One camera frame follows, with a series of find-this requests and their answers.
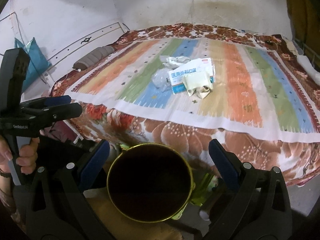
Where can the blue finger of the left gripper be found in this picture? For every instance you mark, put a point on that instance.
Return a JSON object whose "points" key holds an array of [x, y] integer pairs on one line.
{"points": [[47, 101], [53, 113]]}

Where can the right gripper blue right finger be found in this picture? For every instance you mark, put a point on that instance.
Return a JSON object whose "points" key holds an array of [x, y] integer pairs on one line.
{"points": [[225, 163]]}

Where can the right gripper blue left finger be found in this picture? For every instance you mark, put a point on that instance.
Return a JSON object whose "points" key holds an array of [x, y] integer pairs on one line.
{"points": [[94, 161]]}

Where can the pale green packaging bag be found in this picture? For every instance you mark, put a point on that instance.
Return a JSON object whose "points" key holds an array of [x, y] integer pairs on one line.
{"points": [[198, 83]]}

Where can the clear plastic bag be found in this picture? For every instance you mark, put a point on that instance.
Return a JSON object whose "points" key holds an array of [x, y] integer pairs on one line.
{"points": [[161, 79]]}

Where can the blue white mask box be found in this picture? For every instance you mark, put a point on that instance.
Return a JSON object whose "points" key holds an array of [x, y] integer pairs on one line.
{"points": [[195, 65]]}

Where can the white printed plastic bag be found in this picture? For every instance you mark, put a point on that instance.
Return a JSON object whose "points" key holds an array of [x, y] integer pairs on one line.
{"points": [[173, 62]]}

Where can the black round trash bin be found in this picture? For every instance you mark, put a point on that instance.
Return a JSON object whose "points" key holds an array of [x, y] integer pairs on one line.
{"points": [[150, 183]]}

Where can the person's left hand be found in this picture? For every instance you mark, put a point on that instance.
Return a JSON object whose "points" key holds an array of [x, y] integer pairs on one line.
{"points": [[26, 160]]}

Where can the white bed headboard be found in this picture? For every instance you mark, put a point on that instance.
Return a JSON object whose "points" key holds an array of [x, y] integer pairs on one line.
{"points": [[63, 60]]}

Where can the teal hanging bag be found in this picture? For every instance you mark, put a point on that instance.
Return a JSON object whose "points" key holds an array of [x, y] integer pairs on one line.
{"points": [[38, 63]]}

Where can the brown floral bed blanket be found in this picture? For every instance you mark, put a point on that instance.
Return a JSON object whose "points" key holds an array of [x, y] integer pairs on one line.
{"points": [[298, 161]]}

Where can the grey rolled pillow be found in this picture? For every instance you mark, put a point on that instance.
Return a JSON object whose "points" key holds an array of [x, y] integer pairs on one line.
{"points": [[93, 57]]}

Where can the striped colourful bed mat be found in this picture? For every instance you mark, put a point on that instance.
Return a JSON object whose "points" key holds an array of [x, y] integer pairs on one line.
{"points": [[253, 90]]}

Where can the white pillow at bedside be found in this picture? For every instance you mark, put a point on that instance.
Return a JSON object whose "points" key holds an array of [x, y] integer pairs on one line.
{"points": [[306, 64]]}

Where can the mustard yellow hanging garment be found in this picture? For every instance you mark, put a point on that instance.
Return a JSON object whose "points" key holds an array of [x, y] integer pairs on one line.
{"points": [[304, 17]]}

